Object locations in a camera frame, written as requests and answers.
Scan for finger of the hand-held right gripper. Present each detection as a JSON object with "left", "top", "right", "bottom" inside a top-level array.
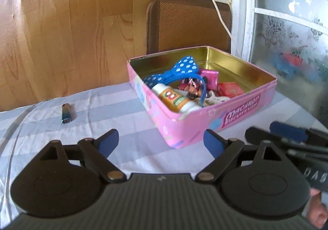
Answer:
[
  {"left": 245, "top": 127, "right": 290, "bottom": 150},
  {"left": 270, "top": 121, "right": 308, "bottom": 144}
]

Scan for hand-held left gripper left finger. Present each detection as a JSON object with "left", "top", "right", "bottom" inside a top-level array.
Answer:
[{"left": 38, "top": 129, "right": 126, "bottom": 184}]

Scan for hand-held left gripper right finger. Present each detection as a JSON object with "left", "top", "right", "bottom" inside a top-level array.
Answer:
[{"left": 195, "top": 129, "right": 289, "bottom": 183}]

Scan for small white toy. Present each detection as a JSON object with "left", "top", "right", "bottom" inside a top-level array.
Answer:
[{"left": 204, "top": 92, "right": 231, "bottom": 106}]

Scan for blue and silver lighter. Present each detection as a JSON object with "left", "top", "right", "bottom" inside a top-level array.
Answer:
[{"left": 61, "top": 103, "right": 72, "bottom": 123}]

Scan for red packet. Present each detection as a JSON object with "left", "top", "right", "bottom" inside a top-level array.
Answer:
[{"left": 218, "top": 82, "right": 245, "bottom": 97}]

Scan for pink tin box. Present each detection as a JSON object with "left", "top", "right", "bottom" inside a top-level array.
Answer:
[{"left": 127, "top": 46, "right": 278, "bottom": 149}]

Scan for white glue bottle orange label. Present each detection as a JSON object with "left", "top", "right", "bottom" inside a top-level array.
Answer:
[{"left": 152, "top": 83, "right": 202, "bottom": 114}]

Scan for small doll figure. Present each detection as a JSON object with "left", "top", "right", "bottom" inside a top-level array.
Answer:
[{"left": 179, "top": 76, "right": 205, "bottom": 99}]

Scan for pink packet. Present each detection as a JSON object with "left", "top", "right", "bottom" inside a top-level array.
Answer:
[{"left": 198, "top": 69, "right": 219, "bottom": 91}]

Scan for blue polka-dot headband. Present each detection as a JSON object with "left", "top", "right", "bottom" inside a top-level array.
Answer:
[{"left": 142, "top": 54, "right": 208, "bottom": 108}]

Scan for person's right hand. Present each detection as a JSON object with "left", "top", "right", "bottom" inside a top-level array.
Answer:
[{"left": 307, "top": 188, "right": 328, "bottom": 229}]

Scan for striped tablecloth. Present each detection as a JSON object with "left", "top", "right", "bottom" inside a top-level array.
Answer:
[{"left": 0, "top": 82, "right": 328, "bottom": 230}]

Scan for frosted floral window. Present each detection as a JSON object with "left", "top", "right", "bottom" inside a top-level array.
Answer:
[{"left": 231, "top": 0, "right": 328, "bottom": 128}]

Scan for white cable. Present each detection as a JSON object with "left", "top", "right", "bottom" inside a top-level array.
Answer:
[{"left": 192, "top": 0, "right": 242, "bottom": 58}]

